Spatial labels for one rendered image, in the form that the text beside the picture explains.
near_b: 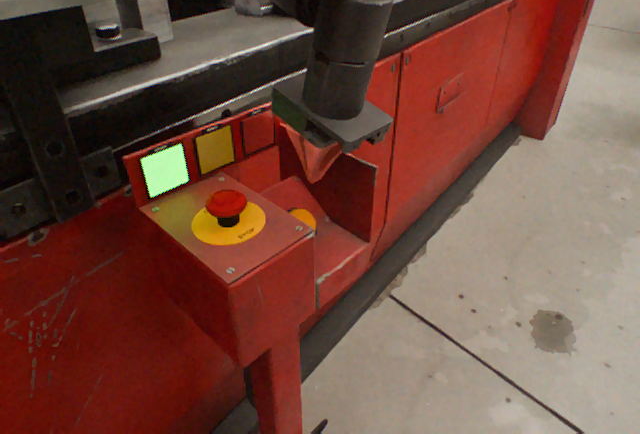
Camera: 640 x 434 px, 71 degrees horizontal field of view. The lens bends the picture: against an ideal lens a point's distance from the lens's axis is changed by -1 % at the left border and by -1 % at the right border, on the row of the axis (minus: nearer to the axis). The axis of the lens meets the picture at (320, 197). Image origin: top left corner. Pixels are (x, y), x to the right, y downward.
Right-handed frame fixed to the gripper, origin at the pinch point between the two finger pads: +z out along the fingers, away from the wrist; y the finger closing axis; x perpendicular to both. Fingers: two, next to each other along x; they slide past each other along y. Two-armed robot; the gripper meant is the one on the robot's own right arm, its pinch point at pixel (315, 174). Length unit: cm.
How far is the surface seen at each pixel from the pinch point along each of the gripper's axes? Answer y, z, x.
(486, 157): 21, 84, -151
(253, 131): 10.5, 1.3, -0.2
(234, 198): 1.7, -0.4, 9.4
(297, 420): -10.4, 43.0, 4.0
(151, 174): 10.5, 1.4, 13.0
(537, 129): 16, 82, -194
